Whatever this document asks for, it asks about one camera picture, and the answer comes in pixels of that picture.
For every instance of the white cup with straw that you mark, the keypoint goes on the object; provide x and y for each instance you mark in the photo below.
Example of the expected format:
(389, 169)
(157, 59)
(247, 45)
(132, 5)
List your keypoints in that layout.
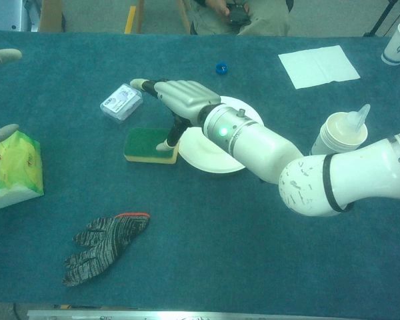
(336, 140)

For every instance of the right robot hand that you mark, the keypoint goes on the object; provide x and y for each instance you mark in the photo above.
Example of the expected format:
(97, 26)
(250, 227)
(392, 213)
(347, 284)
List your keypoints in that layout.
(186, 98)

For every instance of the white paper napkin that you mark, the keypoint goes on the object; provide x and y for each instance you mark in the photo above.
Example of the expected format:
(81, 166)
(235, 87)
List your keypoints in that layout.
(320, 66)

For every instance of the grey metal cabinet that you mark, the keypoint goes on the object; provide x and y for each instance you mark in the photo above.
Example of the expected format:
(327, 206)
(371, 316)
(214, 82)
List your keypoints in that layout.
(10, 15)

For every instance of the seated person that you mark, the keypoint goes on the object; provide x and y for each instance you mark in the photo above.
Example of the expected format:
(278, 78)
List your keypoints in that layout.
(270, 20)

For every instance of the clear box purple label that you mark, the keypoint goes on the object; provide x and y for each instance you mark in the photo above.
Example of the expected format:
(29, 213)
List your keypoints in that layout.
(121, 104)

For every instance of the green yellow sponge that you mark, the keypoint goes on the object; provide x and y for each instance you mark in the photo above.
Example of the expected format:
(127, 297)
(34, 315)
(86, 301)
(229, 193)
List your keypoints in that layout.
(143, 143)

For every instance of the blue bottle cap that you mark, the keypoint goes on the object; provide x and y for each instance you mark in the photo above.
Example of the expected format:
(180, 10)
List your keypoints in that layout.
(222, 68)

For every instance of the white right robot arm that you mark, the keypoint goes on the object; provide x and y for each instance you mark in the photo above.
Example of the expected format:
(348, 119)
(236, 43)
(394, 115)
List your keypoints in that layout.
(263, 146)

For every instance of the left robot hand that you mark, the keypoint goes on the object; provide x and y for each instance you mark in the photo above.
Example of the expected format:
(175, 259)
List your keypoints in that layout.
(3, 55)

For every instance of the white round plate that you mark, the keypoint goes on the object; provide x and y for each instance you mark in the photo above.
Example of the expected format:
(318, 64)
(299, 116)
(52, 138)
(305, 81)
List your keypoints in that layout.
(203, 156)

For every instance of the paper cup blue logo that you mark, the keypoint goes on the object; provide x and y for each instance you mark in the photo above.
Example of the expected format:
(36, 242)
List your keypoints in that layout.
(398, 46)

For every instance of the yellow wooden post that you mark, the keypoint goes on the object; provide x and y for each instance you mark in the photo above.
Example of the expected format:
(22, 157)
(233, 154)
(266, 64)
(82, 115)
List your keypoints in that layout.
(131, 16)

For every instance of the black handheld device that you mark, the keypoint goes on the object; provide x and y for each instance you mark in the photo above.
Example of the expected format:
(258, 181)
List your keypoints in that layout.
(238, 17)

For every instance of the black tripod leg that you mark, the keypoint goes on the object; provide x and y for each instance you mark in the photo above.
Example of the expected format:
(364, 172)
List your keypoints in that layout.
(381, 18)

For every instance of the yellow green tissue pack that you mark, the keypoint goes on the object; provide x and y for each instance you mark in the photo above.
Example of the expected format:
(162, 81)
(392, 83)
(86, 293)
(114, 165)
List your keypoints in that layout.
(16, 173)

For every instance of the aluminium table rail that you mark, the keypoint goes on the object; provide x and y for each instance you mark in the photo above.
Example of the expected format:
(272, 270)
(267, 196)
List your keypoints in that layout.
(220, 315)

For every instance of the brown cardboard box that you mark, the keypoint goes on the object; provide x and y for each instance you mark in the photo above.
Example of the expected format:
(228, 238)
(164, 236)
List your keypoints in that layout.
(51, 15)

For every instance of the grey striped work glove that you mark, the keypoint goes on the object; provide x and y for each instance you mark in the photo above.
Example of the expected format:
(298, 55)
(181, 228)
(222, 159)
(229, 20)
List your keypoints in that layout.
(103, 246)

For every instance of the plain wooden post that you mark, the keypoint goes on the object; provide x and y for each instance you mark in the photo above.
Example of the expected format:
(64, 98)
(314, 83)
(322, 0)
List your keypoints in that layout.
(184, 15)

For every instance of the clear plastic tube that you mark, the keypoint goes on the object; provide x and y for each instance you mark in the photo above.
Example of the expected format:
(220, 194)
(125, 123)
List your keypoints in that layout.
(358, 118)

